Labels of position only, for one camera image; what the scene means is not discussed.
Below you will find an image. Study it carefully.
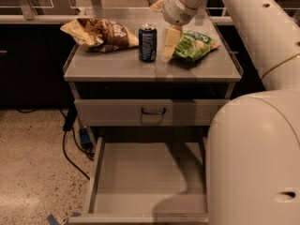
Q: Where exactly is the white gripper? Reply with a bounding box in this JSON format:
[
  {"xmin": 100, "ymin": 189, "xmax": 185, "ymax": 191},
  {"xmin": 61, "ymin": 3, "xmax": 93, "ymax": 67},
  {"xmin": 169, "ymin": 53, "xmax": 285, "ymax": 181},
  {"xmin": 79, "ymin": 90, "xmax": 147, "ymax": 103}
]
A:
[{"xmin": 150, "ymin": 0, "xmax": 200, "ymax": 62}]

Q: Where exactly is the blue pepsi can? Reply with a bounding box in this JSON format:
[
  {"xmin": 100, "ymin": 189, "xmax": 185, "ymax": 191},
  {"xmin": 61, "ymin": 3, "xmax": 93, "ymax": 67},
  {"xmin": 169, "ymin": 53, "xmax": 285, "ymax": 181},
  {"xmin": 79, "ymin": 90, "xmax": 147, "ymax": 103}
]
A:
[{"xmin": 139, "ymin": 23, "xmax": 157, "ymax": 62}]

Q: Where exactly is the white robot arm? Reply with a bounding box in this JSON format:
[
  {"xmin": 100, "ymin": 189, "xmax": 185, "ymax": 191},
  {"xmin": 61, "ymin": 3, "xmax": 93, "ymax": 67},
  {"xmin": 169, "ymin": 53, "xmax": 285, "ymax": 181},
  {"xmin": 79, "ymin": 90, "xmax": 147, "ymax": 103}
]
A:
[{"xmin": 162, "ymin": 0, "xmax": 300, "ymax": 225}]

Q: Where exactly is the grey drawer cabinet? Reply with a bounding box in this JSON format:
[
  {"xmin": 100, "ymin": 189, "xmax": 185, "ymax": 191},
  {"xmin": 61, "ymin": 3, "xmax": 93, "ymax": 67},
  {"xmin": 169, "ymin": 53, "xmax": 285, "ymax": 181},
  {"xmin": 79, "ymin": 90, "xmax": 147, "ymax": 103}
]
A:
[{"xmin": 63, "ymin": 7, "xmax": 245, "ymax": 148}]

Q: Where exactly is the closed grey upper drawer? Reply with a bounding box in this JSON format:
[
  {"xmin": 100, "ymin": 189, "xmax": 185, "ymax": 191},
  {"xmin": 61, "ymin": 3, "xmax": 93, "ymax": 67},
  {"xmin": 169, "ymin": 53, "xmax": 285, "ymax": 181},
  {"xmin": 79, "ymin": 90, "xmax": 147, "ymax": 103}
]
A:
[{"xmin": 75, "ymin": 99, "xmax": 228, "ymax": 127}]

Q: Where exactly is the open grey lower drawer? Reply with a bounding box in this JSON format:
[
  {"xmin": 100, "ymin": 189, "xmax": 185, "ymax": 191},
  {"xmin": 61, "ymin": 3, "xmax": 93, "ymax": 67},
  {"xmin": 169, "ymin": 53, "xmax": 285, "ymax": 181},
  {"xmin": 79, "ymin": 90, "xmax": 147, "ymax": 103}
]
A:
[{"xmin": 69, "ymin": 138, "xmax": 208, "ymax": 225}]

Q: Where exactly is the green snack bag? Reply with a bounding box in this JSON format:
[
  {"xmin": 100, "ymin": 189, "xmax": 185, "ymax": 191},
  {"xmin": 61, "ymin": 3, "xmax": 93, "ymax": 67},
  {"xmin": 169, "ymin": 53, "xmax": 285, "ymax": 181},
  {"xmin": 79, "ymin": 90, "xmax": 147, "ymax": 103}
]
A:
[{"xmin": 172, "ymin": 31, "xmax": 220, "ymax": 63}]

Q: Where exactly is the brown chip bag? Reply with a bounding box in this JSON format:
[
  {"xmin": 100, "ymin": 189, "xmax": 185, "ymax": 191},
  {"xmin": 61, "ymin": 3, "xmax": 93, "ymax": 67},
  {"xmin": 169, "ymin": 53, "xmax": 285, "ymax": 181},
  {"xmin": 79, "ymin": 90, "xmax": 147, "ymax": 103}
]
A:
[{"xmin": 60, "ymin": 18, "xmax": 139, "ymax": 53}]

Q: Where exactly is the black power plug block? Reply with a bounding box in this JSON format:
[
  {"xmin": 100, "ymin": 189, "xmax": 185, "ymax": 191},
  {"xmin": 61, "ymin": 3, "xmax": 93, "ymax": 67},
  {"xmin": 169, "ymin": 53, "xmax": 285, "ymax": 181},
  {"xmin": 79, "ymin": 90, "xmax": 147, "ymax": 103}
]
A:
[{"xmin": 63, "ymin": 105, "xmax": 77, "ymax": 131}]

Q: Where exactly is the blue power adapter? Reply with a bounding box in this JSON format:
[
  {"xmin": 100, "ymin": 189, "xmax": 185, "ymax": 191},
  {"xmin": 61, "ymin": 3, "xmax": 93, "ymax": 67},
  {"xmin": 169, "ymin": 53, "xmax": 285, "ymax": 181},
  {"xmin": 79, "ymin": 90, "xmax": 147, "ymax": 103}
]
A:
[{"xmin": 79, "ymin": 128, "xmax": 93, "ymax": 148}]

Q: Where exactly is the blue tape on floor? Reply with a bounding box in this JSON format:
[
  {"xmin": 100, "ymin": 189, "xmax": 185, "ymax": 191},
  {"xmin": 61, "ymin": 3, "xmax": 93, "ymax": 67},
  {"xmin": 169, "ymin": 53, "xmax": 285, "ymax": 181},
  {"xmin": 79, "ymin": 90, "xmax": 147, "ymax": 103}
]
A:
[{"xmin": 46, "ymin": 212, "xmax": 81, "ymax": 225}]

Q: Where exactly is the black drawer handle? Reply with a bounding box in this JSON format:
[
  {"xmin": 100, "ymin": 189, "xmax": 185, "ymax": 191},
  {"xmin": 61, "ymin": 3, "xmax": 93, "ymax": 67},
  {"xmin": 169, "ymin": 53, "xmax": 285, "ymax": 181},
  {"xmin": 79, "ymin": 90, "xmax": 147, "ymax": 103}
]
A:
[{"xmin": 141, "ymin": 107, "xmax": 167, "ymax": 115}]

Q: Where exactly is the black floor cable left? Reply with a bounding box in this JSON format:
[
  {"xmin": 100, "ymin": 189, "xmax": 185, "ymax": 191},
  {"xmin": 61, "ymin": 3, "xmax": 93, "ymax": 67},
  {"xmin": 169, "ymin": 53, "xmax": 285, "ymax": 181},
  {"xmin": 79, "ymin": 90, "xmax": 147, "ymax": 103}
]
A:
[{"xmin": 15, "ymin": 107, "xmax": 96, "ymax": 181}]

